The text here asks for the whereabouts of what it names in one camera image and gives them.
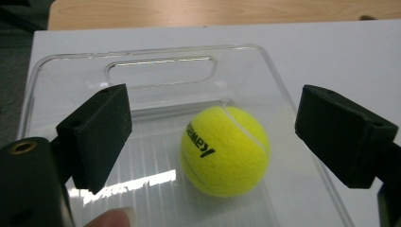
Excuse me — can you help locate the clear plastic bin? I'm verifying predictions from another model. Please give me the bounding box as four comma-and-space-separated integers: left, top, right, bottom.
17, 44, 357, 227

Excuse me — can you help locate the wooden table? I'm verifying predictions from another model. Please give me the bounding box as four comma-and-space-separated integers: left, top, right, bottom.
46, 0, 401, 31

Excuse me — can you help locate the yellow tennis ball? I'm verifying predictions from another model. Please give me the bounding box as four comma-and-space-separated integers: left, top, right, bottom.
179, 105, 271, 199

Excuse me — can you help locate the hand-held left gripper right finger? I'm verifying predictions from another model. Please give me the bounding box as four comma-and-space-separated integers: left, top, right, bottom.
294, 84, 401, 189

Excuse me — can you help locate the white board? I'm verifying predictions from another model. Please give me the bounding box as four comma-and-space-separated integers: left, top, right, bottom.
26, 19, 401, 227

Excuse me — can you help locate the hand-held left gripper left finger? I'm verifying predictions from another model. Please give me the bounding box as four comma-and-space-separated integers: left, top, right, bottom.
50, 83, 133, 196

